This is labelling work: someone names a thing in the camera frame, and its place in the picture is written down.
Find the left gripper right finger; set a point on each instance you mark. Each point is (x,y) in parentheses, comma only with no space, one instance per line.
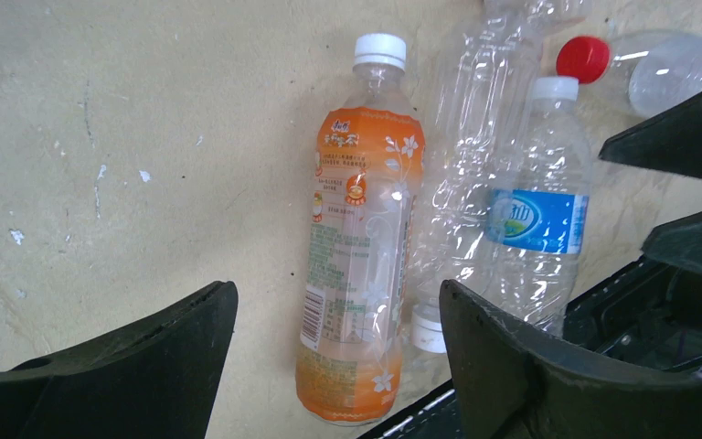
(515,381)

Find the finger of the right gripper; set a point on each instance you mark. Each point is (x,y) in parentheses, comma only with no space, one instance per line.
(669,142)

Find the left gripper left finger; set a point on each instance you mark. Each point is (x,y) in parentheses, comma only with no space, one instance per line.
(157,377)

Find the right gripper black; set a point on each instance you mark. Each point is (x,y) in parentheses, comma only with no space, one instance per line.
(648,314)

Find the blue label water bottle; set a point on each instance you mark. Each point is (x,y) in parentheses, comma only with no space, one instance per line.
(539,223)

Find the clear unlabelled crushed bottle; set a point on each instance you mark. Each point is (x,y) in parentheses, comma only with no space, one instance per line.
(486,71)

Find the orange tea bottle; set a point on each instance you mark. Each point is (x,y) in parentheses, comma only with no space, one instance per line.
(367,174)

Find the red label bottle lower right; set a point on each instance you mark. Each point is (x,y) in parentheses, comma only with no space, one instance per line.
(642,73)

